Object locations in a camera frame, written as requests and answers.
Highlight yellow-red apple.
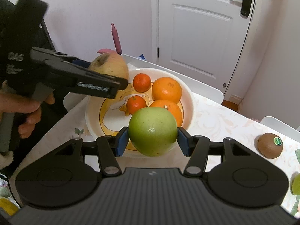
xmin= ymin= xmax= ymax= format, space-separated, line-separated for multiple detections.
xmin=88 ymin=53 xmax=129 ymax=80

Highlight large orange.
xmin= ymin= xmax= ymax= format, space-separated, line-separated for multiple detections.
xmin=150 ymin=100 xmax=183 ymax=127
xmin=151 ymin=77 xmax=182 ymax=104

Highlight green apple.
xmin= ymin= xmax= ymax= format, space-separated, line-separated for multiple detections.
xmin=128 ymin=107 xmax=177 ymax=157
xmin=291 ymin=174 xmax=300 ymax=196

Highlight small mandarin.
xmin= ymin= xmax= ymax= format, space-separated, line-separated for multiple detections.
xmin=126 ymin=95 xmax=147 ymax=115
xmin=133 ymin=73 xmax=152 ymax=92

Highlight brown kiwi with sticker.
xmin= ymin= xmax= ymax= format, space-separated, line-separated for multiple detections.
xmin=257 ymin=133 xmax=283 ymax=159

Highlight person left hand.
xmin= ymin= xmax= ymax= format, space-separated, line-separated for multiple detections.
xmin=1 ymin=80 xmax=55 ymax=139

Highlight black garment on rack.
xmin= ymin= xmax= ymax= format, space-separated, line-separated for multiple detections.
xmin=1 ymin=0 xmax=54 ymax=60

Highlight white tray table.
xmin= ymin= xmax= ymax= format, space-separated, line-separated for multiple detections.
xmin=64 ymin=54 xmax=299 ymax=141

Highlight cream duck-print bowl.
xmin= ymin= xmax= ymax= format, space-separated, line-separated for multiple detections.
xmin=85 ymin=67 xmax=195 ymax=159

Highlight floral white tablecloth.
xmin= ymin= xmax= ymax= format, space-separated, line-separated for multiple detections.
xmin=9 ymin=63 xmax=300 ymax=216

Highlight white panel door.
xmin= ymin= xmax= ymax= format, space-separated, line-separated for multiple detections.
xmin=158 ymin=0 xmax=255 ymax=92

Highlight pink broom handle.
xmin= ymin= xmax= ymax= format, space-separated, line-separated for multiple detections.
xmin=111 ymin=23 xmax=122 ymax=55

